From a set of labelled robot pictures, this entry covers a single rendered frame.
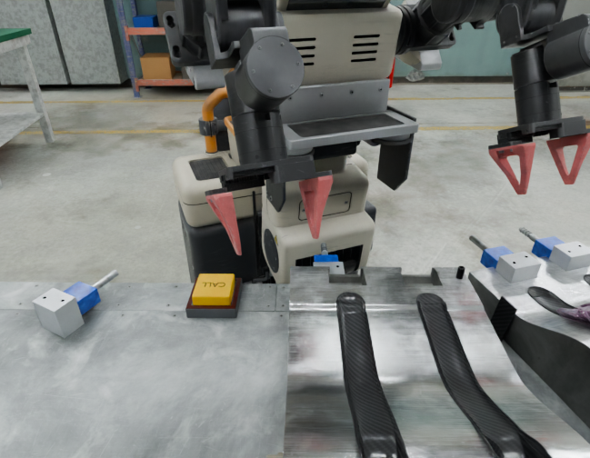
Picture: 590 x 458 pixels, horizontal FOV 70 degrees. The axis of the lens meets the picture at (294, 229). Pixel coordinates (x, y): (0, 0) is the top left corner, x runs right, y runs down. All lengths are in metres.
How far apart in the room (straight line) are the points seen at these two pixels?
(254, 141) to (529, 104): 0.42
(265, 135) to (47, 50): 5.71
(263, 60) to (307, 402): 0.34
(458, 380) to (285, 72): 0.38
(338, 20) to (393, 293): 0.46
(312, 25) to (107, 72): 5.22
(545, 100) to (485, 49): 5.67
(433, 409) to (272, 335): 0.28
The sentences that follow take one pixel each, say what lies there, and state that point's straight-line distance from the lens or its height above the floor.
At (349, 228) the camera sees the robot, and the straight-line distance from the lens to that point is 0.92.
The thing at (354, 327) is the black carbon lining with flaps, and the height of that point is 0.88.
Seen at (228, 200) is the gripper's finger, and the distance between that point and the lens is 0.46.
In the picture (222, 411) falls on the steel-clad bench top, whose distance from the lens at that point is 0.58.
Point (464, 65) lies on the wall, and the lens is 6.31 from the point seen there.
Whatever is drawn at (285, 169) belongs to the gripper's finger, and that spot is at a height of 1.08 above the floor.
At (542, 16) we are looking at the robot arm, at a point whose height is 1.22.
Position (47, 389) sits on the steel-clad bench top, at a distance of 0.68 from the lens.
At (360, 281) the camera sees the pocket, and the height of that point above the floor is 0.87.
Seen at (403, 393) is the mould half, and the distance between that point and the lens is 0.49.
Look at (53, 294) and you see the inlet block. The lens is 0.74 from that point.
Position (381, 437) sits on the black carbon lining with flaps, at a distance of 0.42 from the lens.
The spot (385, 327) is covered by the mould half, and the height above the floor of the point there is 0.89.
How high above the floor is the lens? 1.27
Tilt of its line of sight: 31 degrees down
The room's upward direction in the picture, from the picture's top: straight up
